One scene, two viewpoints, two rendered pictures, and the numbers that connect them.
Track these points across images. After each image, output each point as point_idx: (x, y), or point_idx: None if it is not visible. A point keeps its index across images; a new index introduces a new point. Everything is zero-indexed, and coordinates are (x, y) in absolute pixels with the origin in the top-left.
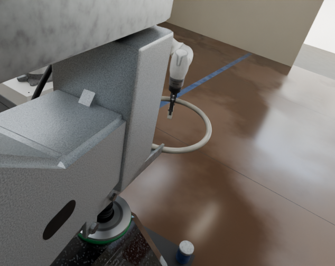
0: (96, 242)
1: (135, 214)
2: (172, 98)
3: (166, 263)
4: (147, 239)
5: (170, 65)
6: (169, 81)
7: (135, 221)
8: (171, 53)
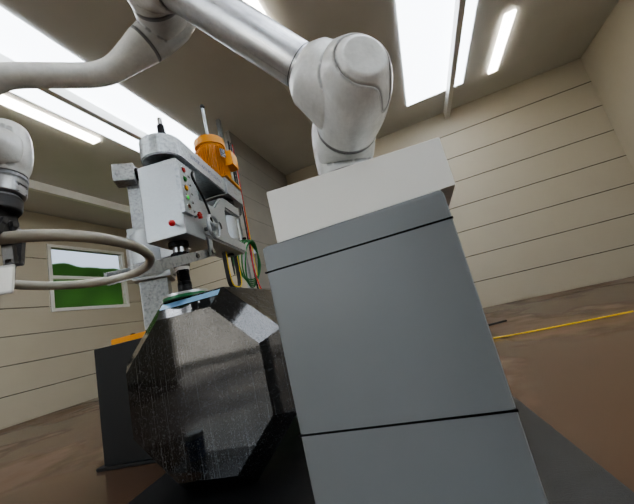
0: None
1: (157, 320)
2: (21, 229)
3: (127, 370)
4: (149, 326)
5: (33, 157)
6: (27, 189)
7: (159, 308)
8: None
